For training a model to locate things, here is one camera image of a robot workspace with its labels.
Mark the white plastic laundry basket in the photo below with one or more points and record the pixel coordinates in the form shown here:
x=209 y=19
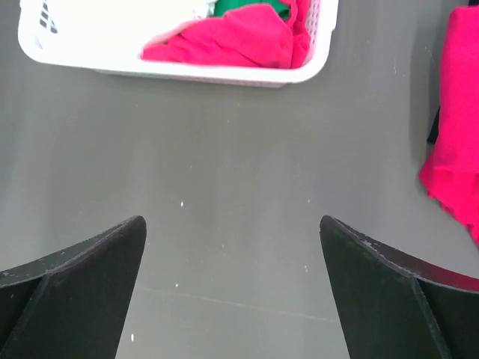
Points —
x=320 y=23

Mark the stack of folded pink shirts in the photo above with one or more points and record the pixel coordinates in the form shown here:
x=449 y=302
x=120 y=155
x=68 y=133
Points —
x=450 y=173

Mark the black folded shirt under stack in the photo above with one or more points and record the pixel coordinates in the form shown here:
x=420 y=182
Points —
x=434 y=131

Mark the pink t-shirt in basket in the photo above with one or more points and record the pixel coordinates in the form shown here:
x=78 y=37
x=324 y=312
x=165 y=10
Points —
x=269 y=34

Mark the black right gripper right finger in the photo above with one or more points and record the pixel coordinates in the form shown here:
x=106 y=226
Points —
x=394 y=305

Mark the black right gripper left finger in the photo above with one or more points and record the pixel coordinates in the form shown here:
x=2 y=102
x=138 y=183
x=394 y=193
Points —
x=73 y=303

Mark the white t-shirt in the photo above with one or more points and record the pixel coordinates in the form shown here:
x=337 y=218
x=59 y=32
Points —
x=119 y=28

